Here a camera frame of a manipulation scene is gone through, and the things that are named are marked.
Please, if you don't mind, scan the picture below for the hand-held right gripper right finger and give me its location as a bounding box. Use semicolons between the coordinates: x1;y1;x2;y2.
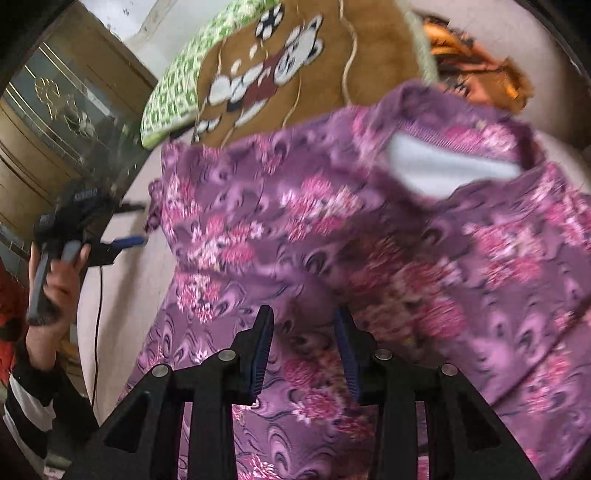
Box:
333;306;543;480

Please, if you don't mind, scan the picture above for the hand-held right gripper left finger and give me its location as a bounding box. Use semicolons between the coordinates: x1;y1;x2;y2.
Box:
65;305;275;480

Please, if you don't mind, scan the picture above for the purple floral garment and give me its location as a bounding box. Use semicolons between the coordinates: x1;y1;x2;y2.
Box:
117;78;591;480

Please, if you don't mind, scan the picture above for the person's left forearm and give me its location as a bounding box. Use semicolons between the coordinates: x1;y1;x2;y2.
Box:
0;323;100;462

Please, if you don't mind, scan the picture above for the person's left hand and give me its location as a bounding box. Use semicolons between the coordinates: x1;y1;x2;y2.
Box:
28;244;92;335

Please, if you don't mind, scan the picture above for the wooden glass door cabinet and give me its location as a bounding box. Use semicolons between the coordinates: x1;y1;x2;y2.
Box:
0;4;160;398

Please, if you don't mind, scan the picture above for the green checked pillow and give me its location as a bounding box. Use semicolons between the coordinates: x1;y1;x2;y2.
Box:
141;0;259;149

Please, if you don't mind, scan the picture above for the brown bear print cushion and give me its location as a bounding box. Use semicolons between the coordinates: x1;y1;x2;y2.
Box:
191;0;428;148

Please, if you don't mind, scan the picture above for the orange patterned cloth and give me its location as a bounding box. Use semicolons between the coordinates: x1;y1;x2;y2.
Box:
418;14;532;112

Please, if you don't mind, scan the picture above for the black cable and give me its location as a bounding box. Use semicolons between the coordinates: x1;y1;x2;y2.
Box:
89;265;106;409

